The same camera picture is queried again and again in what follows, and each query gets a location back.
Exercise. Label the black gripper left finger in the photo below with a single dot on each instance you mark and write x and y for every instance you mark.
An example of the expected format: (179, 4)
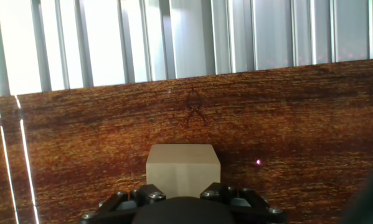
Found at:
(120, 207)

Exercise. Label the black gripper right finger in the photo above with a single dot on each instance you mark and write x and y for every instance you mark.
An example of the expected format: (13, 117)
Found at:
(248, 208)

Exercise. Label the small tan wooden block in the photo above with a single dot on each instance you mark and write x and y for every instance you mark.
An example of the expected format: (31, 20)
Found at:
(183, 171)

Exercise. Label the glossy reddish wooden board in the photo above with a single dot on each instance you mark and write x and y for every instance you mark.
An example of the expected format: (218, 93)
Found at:
(80, 140)

